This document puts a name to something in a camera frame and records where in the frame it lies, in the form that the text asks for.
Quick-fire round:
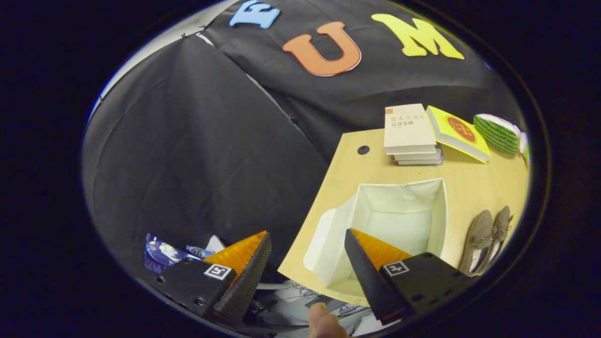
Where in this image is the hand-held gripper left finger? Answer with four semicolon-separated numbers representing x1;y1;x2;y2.
153;230;272;325

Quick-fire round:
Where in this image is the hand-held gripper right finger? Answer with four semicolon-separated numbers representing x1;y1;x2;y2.
344;228;475;326

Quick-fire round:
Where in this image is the white fabric storage box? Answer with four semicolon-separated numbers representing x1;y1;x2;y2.
303;177;449;306

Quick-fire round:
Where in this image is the brown suede shoe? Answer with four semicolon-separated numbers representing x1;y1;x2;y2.
458;210;494;277
486;206;514;273

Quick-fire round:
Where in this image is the blue printed packet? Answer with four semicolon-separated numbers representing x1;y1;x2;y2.
143;233;214;274

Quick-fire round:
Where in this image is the blue-edged book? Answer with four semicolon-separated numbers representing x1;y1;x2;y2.
397;157;443;166

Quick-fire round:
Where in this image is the white book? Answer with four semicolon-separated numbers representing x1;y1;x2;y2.
393;146;443;161

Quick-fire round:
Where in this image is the black backdrop cloth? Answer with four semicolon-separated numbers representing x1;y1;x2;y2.
82;0;526;282

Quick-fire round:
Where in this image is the beige book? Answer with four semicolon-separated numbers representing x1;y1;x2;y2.
384;103;437;155

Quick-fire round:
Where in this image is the yellow book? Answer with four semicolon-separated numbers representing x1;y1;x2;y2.
426;105;492;164

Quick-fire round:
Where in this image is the watermelon slice plush toy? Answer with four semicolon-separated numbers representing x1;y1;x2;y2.
473;114;522;156

